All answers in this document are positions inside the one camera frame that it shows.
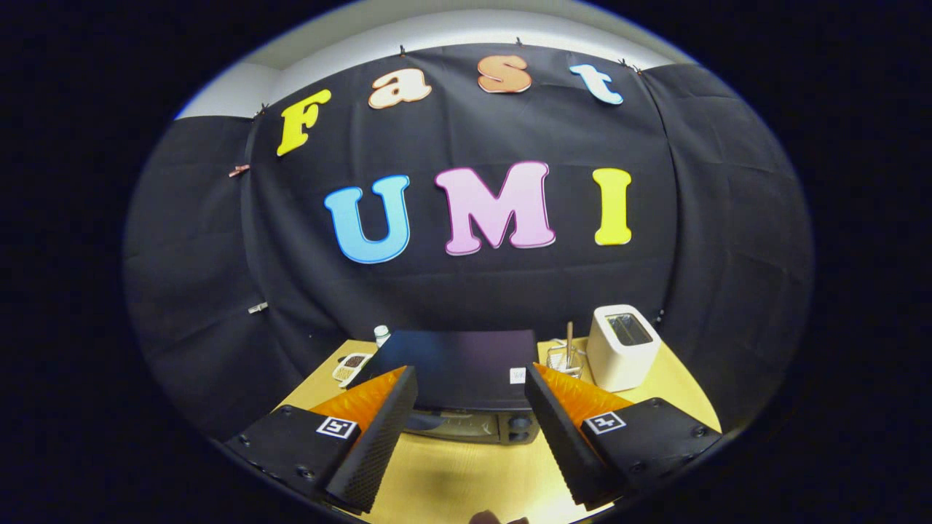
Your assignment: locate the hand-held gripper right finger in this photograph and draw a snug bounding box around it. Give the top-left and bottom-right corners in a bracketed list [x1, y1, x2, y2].
[524, 362, 723, 510]

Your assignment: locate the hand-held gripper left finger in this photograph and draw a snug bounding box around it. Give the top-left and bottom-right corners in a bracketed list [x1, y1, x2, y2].
[224, 365, 419, 515]

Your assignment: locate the glass toaster oven door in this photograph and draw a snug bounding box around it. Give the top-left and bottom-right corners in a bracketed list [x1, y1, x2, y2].
[404, 410, 503, 441]

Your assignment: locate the black toaster oven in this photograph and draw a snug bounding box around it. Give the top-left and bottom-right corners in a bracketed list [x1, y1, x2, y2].
[355, 329, 543, 445]

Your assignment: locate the white pop-up toaster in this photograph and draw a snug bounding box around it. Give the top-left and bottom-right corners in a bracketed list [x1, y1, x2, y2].
[587, 304, 662, 393]

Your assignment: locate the clear glass cup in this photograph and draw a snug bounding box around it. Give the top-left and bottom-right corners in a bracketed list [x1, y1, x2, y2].
[546, 344, 585, 379]

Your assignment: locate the small white snack tray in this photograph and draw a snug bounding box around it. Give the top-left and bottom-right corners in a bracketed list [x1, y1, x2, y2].
[332, 352, 374, 388]

